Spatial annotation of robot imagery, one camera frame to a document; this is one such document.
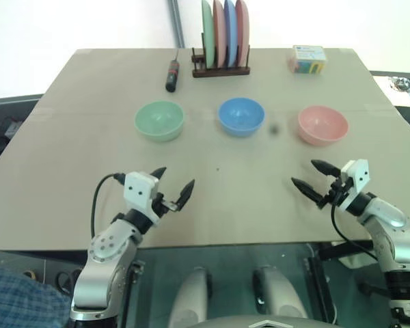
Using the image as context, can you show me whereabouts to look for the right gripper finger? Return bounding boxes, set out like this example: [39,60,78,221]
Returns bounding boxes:
[310,159,341,178]
[290,176,324,206]

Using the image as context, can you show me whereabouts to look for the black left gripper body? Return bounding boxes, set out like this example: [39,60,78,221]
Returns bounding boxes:
[151,192,179,220]

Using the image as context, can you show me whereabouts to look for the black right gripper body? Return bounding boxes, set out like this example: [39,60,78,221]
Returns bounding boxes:
[318,177,352,210]

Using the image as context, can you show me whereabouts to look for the tan cardboard table cover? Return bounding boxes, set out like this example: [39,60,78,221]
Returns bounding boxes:
[0,47,410,252]

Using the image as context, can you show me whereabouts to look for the pink-red bowl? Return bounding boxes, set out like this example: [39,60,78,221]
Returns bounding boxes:
[297,105,349,147]

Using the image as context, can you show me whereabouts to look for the green bowl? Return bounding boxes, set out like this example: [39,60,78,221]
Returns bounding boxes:
[134,100,185,143]

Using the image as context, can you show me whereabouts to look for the blue bowl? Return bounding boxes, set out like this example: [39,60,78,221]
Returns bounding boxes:
[217,97,266,138]

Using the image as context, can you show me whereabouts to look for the silver left robot leg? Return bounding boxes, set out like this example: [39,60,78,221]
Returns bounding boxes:
[167,266,213,328]

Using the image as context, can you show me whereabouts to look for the silver robot leg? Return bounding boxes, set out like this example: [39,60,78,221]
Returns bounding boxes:
[252,264,309,328]
[167,266,213,328]

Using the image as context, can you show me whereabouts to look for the black marker with red band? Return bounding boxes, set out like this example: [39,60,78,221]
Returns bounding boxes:
[165,49,181,93]

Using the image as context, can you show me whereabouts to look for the silver right robot leg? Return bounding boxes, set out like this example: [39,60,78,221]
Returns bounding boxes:
[252,264,309,328]

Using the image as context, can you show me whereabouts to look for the clear box of colourful items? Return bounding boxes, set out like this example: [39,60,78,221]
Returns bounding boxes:
[287,44,328,75]

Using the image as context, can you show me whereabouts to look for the white paper with metal part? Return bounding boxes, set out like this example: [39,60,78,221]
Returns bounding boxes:
[372,74,410,107]

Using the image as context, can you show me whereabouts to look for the black scissors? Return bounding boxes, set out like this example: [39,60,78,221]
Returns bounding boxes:
[55,268,83,293]

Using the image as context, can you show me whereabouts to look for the dark wooden plate rack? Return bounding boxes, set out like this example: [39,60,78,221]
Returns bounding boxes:
[191,32,251,79]

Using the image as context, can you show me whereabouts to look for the green plate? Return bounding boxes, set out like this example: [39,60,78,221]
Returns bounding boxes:
[201,0,215,68]

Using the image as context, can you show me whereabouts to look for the grey metal pole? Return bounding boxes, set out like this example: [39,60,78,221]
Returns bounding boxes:
[167,0,186,49]

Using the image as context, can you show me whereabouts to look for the pink plate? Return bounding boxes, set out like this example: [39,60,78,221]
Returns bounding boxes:
[212,0,226,68]
[234,0,250,66]

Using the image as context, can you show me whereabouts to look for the blue plate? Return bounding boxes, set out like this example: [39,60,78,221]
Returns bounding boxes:
[223,0,238,67]

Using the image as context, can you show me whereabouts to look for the blue checkered cloth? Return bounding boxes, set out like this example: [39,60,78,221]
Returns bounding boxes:
[0,262,72,328]

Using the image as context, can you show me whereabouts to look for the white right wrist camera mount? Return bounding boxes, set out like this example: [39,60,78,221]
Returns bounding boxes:
[339,159,372,213]

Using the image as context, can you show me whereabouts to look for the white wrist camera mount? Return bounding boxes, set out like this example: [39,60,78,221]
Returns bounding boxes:
[339,159,372,213]
[123,172,160,227]

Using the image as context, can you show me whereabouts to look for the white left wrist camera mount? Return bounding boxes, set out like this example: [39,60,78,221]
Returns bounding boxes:
[123,172,160,227]

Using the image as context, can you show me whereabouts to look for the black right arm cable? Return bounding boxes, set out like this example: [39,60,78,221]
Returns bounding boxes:
[330,200,381,261]

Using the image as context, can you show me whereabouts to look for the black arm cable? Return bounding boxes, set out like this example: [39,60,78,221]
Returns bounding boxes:
[90,173,126,241]
[330,200,381,261]

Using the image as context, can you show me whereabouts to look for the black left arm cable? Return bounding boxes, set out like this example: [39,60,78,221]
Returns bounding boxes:
[90,173,126,241]

